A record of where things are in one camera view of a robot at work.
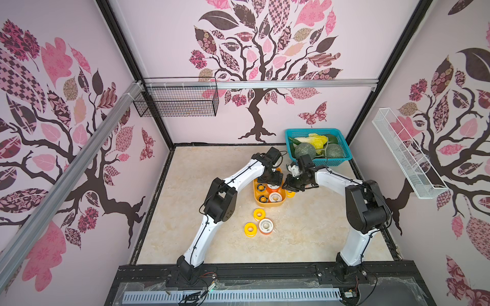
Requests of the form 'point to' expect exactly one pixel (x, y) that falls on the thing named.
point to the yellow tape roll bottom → (250, 229)
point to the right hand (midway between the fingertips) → (283, 188)
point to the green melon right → (334, 151)
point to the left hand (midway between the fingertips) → (271, 183)
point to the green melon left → (304, 148)
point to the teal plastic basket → (323, 161)
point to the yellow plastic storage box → (265, 195)
